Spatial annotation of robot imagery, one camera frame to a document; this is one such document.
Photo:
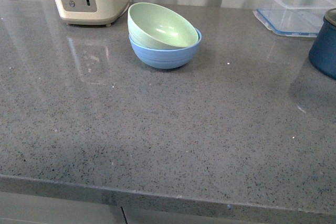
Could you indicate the blue bowl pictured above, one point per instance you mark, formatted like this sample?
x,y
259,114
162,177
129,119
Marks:
x,y
163,58

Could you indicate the green bowl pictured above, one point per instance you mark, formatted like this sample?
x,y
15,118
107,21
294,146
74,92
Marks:
x,y
157,27

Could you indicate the grey cabinet door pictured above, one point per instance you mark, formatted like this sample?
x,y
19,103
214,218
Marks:
x,y
151,216

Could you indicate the clear plastic food container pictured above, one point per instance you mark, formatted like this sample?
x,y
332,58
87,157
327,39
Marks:
x,y
293,18

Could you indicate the dark blue saucepan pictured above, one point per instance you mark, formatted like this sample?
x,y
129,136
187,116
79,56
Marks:
x,y
322,52

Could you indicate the grey cabinet drawer front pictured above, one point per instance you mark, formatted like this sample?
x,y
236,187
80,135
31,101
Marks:
x,y
19,208

